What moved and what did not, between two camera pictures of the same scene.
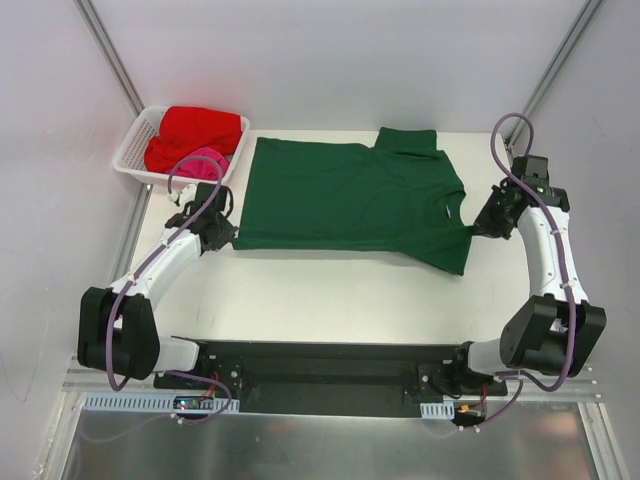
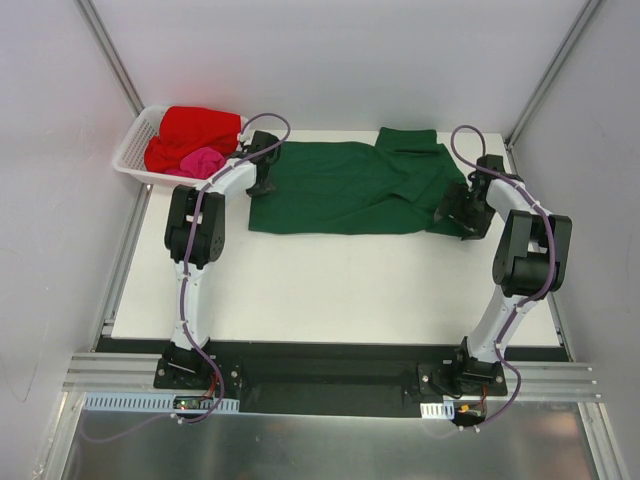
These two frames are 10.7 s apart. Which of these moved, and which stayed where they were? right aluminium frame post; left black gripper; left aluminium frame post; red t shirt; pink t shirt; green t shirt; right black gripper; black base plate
Moved: right black gripper; green t shirt; left black gripper
Stayed: left aluminium frame post; pink t shirt; black base plate; right aluminium frame post; red t shirt
